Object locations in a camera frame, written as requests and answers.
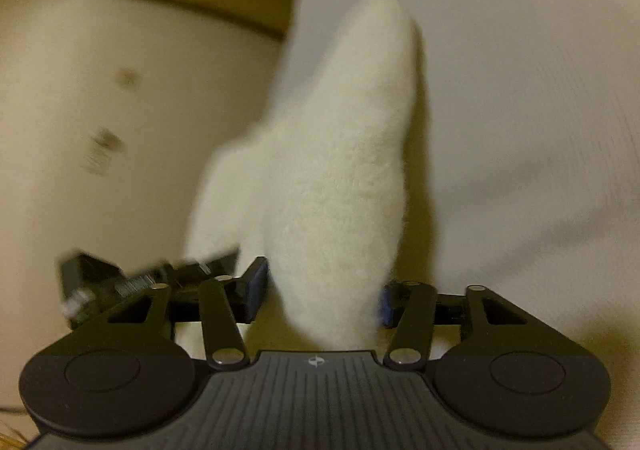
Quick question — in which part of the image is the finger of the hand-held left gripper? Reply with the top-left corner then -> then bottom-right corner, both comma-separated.
169,250 -> 241,289

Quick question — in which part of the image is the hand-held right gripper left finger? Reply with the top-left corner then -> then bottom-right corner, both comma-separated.
107,257 -> 271,371

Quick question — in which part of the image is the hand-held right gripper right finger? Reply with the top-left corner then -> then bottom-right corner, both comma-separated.
377,280 -> 531,372

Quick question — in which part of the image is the white fuzzy garment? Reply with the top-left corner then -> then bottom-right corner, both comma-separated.
184,0 -> 426,352

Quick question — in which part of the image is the pale bed sheet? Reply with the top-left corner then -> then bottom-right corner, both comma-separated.
265,0 -> 640,448

